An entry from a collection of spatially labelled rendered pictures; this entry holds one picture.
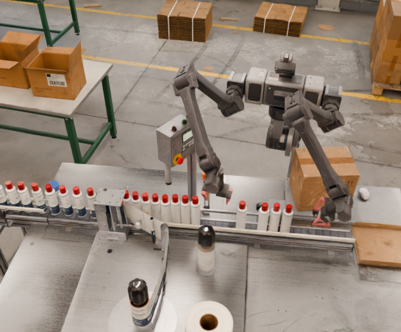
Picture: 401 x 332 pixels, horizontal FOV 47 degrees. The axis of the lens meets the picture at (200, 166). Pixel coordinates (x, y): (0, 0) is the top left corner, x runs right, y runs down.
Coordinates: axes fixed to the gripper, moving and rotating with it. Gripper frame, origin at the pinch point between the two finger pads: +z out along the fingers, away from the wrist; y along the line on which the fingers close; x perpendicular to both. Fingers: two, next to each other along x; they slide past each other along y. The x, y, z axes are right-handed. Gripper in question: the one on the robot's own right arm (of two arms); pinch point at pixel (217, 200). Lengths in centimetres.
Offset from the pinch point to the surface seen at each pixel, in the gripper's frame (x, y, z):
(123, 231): -9, -47, 26
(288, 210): 16.0, 33.3, 14.4
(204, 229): -16.0, -1.7, 2.9
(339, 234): 24, 62, 34
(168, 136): 9.3, -25.5, -26.7
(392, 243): 29, 90, 39
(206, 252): -19.7, -0.1, 14.6
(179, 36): 384, -142, 118
